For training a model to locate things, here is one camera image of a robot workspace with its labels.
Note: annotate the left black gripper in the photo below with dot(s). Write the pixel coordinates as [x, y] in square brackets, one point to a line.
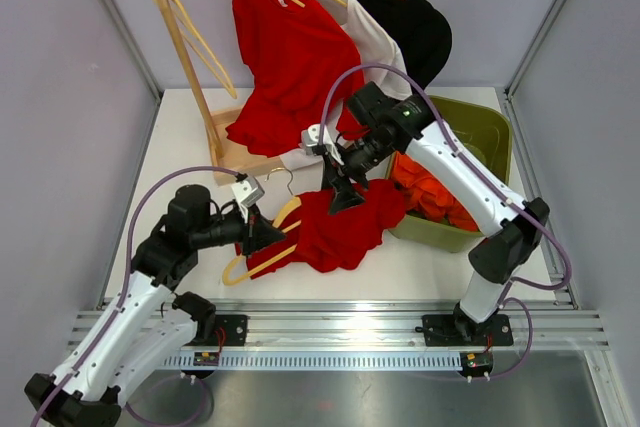
[258, 232]

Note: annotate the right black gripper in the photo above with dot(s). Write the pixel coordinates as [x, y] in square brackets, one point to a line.
[345, 195]

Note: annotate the yellow hanger of front red shirt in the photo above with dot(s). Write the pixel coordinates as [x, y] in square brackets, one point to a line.
[280, 221]

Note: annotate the red t shirt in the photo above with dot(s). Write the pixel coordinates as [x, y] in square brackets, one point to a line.
[295, 50]
[323, 241]

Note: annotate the orange t shirt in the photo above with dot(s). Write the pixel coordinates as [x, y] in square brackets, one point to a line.
[427, 197]

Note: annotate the yellow hanger of orange shirt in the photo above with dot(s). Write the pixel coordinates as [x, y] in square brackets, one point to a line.
[195, 37]

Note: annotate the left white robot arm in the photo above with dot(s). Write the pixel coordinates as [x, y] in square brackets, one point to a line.
[148, 320]

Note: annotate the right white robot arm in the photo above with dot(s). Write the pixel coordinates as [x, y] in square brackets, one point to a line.
[512, 226]

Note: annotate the white t shirt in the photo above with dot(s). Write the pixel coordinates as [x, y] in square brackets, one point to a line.
[374, 45]

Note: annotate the black t shirt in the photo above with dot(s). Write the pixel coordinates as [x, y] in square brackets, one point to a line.
[421, 31]

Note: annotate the wooden clothes rack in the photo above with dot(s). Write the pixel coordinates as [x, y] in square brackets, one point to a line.
[223, 152]

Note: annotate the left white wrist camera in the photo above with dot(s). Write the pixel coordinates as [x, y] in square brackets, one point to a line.
[247, 192]

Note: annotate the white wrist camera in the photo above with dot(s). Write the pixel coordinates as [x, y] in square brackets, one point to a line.
[318, 142]
[247, 192]

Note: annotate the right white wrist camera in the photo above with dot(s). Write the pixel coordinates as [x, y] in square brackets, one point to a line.
[318, 142]

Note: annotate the aluminium mounting rail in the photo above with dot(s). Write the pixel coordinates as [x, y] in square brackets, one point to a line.
[390, 325]

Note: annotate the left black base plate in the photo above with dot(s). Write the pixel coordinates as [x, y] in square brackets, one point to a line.
[221, 330]

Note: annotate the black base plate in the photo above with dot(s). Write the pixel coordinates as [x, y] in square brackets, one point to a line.
[221, 330]
[440, 329]

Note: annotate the grey slotted cable duct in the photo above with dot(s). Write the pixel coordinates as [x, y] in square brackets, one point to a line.
[313, 361]

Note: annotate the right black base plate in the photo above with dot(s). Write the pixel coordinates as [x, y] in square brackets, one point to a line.
[440, 329]

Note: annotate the right aluminium frame post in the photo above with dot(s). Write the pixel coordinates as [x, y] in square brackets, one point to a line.
[540, 36]

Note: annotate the aluminium frame post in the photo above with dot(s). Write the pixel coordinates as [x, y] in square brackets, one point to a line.
[117, 19]
[540, 36]

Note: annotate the left aluminium frame post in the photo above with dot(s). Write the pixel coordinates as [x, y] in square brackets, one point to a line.
[117, 19]

